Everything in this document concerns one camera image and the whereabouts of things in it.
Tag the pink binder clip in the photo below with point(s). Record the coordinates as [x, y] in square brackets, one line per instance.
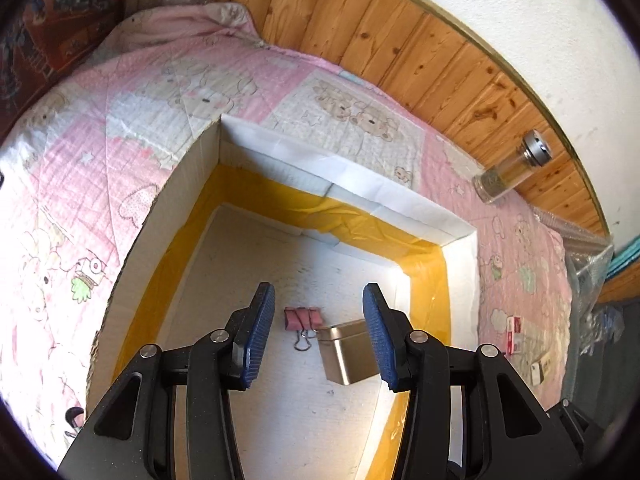
[300, 317]

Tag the robot figure toy box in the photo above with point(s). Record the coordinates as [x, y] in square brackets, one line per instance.
[65, 25]

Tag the pink printed quilt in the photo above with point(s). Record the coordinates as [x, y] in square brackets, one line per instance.
[100, 185]

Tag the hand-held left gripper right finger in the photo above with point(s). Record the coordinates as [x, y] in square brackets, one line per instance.
[377, 335]

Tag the small beige card box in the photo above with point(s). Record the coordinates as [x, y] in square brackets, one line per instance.
[541, 370]

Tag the cardboard box with yellow tape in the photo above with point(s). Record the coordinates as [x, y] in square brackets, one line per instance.
[280, 280]

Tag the small metal tin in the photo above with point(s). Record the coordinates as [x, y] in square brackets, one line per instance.
[345, 355]

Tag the red and white staple box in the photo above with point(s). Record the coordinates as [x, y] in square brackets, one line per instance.
[514, 332]

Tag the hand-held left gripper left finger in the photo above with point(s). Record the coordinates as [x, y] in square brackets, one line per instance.
[260, 330]

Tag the glass bottle with metal lid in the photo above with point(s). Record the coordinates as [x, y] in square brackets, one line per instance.
[505, 175]

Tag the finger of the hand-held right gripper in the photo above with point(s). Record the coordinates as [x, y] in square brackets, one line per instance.
[570, 425]

